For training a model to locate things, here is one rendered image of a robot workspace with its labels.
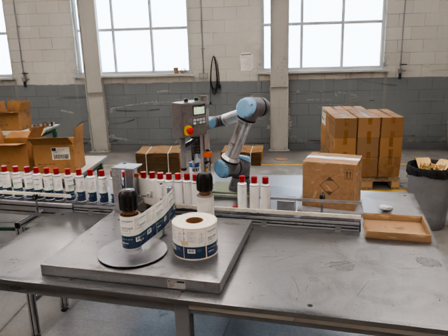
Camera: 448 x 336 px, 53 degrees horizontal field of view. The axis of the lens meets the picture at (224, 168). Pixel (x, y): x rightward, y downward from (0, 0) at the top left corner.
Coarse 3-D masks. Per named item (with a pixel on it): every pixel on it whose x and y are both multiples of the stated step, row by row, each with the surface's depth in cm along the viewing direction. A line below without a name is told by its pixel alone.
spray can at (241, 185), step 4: (240, 176) 244; (244, 176) 244; (240, 180) 244; (244, 180) 245; (240, 184) 244; (244, 184) 244; (240, 188) 244; (244, 188) 244; (240, 192) 245; (244, 192) 245; (240, 196) 246; (244, 196) 246; (240, 200) 246; (244, 200) 246; (240, 204) 247; (244, 204) 247; (240, 212) 248; (244, 212) 248
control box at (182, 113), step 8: (176, 104) 245; (184, 104) 243; (192, 104) 246; (200, 104) 249; (176, 112) 246; (184, 112) 243; (192, 112) 247; (176, 120) 248; (184, 120) 244; (192, 120) 248; (176, 128) 249; (184, 128) 245; (200, 128) 252; (176, 136) 251; (184, 136) 246; (192, 136) 251
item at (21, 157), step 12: (0, 132) 404; (12, 132) 417; (24, 132) 416; (36, 132) 390; (0, 144) 375; (12, 144) 373; (24, 144) 381; (0, 156) 385; (12, 156) 384; (24, 156) 384; (0, 168) 388
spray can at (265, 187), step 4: (264, 176) 243; (264, 180) 241; (268, 180) 242; (264, 184) 241; (268, 184) 242; (264, 188) 241; (268, 188) 241; (264, 192) 242; (268, 192) 242; (264, 196) 242; (268, 196) 242; (264, 200) 243; (268, 200) 243; (264, 204) 243; (268, 204) 244; (264, 208) 244; (268, 208) 244
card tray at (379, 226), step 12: (372, 216) 246; (384, 216) 244; (396, 216) 242; (408, 216) 241; (420, 216) 239; (372, 228) 234; (384, 228) 234; (396, 228) 233; (408, 228) 233; (420, 228) 233; (396, 240) 220; (408, 240) 218; (420, 240) 217
